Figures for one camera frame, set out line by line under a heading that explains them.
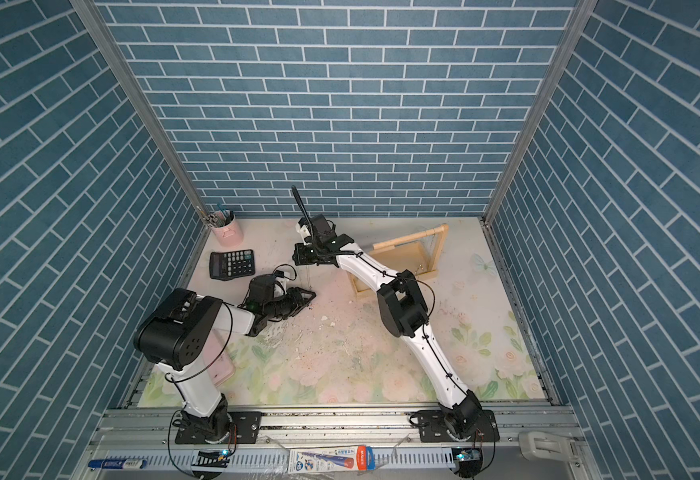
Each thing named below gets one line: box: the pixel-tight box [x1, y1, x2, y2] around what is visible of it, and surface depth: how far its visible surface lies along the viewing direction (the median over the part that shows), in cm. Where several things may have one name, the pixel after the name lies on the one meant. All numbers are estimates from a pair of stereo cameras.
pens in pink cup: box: [196, 202, 234, 228], surface depth 108 cm
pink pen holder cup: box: [212, 215, 244, 247], surface depth 108 cm
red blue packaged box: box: [288, 445, 376, 474], surface depth 70 cm
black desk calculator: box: [209, 249, 255, 281], surface depth 106 cm
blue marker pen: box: [88, 459, 147, 469], surface depth 69 cm
